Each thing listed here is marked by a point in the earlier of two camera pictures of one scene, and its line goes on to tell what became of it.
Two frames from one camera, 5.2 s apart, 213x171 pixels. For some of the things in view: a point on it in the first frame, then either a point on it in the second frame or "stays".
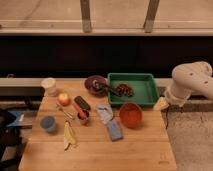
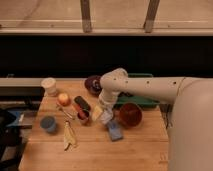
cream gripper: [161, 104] -> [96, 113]
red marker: [79, 110] stays
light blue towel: [104, 112] stays
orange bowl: [131, 114] stays
